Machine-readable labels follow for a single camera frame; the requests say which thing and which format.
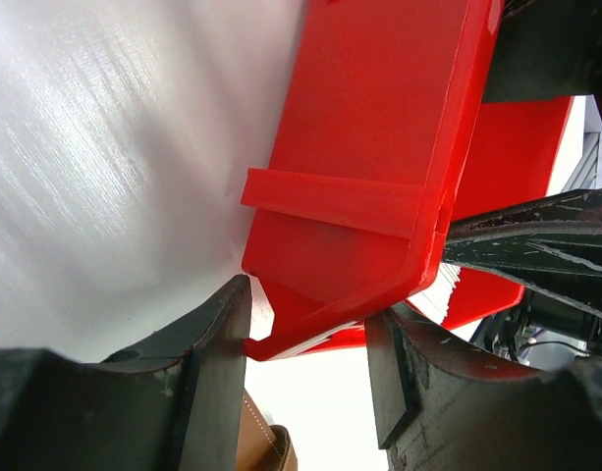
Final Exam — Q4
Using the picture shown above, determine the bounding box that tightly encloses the brown leather card holder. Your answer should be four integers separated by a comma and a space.
236, 391, 298, 471

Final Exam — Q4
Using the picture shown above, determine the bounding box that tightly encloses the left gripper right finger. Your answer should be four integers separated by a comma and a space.
364, 304, 602, 470

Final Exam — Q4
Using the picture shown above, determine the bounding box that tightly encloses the red plastic card bin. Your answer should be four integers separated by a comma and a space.
242, 1, 572, 361

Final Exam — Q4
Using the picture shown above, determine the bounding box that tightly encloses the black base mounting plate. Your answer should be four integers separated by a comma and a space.
470, 290, 602, 370

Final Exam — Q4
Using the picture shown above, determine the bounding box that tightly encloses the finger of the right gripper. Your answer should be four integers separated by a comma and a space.
442, 188, 602, 319
483, 0, 602, 103

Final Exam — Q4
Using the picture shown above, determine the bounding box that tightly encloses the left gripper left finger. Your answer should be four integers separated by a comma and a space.
0, 275, 251, 470

